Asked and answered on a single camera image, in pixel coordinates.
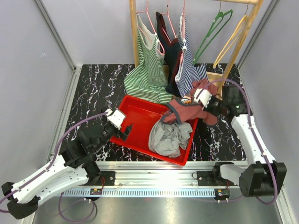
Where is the pink wire hanger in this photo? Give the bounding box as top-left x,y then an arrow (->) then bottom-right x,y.
136,0 -> 165,55
180,0 -> 187,67
161,0 -> 177,38

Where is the yellow plastic hanger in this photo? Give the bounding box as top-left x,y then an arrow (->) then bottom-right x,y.
213,9 -> 248,69

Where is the green white striped tank top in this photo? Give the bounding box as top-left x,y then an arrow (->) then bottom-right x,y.
124,15 -> 172,105

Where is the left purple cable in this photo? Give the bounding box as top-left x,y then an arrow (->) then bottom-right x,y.
0,111 -> 109,222

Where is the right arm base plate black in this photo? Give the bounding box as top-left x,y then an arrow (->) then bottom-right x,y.
192,171 -> 226,186

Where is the green plastic hanger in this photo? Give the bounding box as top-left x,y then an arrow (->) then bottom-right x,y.
193,1 -> 233,65

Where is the navy maroon tank top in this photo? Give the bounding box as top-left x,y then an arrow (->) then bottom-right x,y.
156,12 -> 182,97

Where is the aluminium frame rail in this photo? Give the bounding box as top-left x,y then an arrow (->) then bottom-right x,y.
24,64 -> 286,224

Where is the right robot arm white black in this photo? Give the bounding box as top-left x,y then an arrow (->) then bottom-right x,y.
194,87 -> 287,199

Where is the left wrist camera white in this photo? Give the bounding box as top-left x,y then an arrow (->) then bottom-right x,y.
105,109 -> 127,130

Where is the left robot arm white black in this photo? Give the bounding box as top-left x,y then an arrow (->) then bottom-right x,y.
1,122 -> 132,219

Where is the wooden clothes rack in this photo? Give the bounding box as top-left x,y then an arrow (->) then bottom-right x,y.
129,0 -> 263,93

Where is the red tank top grey trim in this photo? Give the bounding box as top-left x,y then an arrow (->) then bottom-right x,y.
160,79 -> 218,126

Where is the red plastic tray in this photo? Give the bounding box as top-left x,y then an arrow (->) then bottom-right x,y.
111,95 -> 198,166

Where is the blue white striped tank top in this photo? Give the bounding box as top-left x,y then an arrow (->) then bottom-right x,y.
175,16 -> 208,97

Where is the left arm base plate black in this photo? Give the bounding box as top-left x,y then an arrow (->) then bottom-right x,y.
86,171 -> 116,186

